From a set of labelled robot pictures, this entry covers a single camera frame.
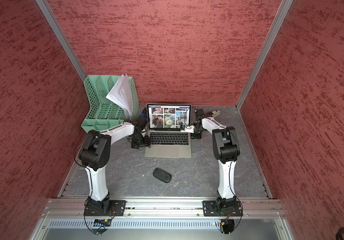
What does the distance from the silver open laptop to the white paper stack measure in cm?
14

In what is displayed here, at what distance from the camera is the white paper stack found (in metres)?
0.92

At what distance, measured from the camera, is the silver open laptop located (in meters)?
0.95
